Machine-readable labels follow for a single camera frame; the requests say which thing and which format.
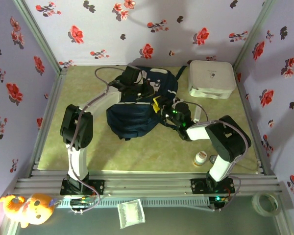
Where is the navy blue backpack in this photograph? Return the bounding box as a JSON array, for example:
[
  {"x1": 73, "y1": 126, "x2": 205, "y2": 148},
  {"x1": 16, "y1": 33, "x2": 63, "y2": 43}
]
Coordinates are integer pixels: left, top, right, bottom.
[{"x1": 106, "y1": 65, "x2": 188, "y2": 141}]

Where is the white pill bottle orange cap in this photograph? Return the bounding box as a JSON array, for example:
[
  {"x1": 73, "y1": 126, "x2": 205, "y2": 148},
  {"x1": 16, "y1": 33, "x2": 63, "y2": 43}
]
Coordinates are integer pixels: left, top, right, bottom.
[{"x1": 193, "y1": 151, "x2": 208, "y2": 167}]

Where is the white plastic packet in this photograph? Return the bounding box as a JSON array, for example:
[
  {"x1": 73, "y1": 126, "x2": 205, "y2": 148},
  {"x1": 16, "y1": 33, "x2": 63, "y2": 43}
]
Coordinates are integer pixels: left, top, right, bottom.
[{"x1": 117, "y1": 198, "x2": 146, "y2": 230}]

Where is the clear tape roll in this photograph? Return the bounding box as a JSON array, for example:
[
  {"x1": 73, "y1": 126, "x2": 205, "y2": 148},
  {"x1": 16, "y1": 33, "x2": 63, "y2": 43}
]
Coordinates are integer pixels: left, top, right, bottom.
[{"x1": 251, "y1": 191, "x2": 282, "y2": 217}]

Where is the orange plush toy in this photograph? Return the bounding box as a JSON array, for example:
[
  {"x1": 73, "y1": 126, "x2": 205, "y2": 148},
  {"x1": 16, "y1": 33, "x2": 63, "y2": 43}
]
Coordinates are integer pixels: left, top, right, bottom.
[{"x1": 0, "y1": 193, "x2": 56, "y2": 229}]

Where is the grey left arm cable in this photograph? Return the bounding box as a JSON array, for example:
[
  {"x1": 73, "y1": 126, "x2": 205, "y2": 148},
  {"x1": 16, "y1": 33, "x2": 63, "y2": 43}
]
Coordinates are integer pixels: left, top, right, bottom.
[{"x1": 68, "y1": 66, "x2": 128, "y2": 215}]

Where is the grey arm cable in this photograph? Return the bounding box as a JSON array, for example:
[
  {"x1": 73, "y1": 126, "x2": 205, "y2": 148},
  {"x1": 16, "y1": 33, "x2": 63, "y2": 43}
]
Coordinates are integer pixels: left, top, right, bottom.
[
  {"x1": 176, "y1": 97, "x2": 250, "y2": 212},
  {"x1": 68, "y1": 66, "x2": 128, "y2": 215}
]

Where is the aluminium extrusion frame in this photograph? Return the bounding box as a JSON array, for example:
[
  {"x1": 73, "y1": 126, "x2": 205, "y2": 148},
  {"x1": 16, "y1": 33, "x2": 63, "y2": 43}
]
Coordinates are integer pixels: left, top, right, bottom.
[{"x1": 0, "y1": 0, "x2": 294, "y2": 235}]

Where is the white slotted cable duct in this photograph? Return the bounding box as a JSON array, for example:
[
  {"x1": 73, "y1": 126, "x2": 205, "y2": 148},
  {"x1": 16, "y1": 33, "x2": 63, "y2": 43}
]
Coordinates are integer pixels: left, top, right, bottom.
[{"x1": 55, "y1": 197, "x2": 210, "y2": 209}]

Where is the grey right arm cable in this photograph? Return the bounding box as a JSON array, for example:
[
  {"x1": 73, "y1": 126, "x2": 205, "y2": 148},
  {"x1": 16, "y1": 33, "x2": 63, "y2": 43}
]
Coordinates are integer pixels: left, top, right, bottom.
[{"x1": 176, "y1": 97, "x2": 250, "y2": 212}]

